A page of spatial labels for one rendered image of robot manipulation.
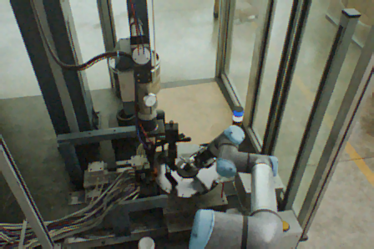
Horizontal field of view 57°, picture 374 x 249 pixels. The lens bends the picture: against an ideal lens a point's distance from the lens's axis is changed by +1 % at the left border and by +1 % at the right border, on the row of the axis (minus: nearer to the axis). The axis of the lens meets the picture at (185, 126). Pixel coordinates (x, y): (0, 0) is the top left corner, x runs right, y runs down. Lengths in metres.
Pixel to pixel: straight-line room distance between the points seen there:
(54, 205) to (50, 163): 0.30
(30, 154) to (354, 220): 2.23
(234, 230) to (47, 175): 1.30
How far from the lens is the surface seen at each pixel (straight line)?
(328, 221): 2.78
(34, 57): 1.81
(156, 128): 1.38
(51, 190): 1.92
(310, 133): 1.34
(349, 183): 3.07
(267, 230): 0.94
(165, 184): 1.56
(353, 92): 1.15
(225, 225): 0.92
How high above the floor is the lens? 2.16
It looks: 42 degrees down
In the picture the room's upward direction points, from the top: straight up
